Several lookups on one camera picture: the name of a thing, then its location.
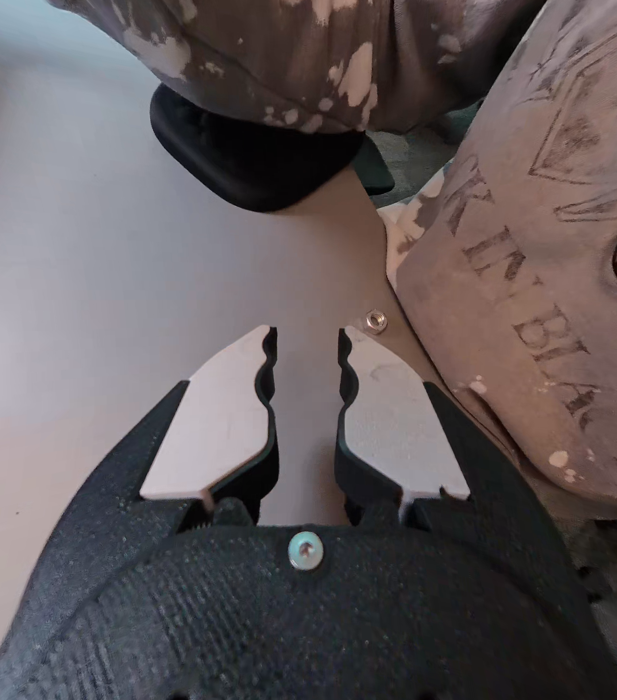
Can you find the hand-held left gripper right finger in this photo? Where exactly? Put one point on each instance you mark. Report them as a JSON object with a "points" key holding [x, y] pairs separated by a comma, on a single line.
{"points": [[396, 432]]}

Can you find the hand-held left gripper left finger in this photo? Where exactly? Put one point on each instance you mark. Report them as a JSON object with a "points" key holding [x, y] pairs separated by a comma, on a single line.
{"points": [[215, 426]]}

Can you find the silver hex nut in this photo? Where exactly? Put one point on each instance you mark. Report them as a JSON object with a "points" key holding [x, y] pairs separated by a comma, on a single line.
{"points": [[375, 320]]}

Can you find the person's torso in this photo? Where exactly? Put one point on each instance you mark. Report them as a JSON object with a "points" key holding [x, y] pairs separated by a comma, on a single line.
{"points": [[532, 301]]}

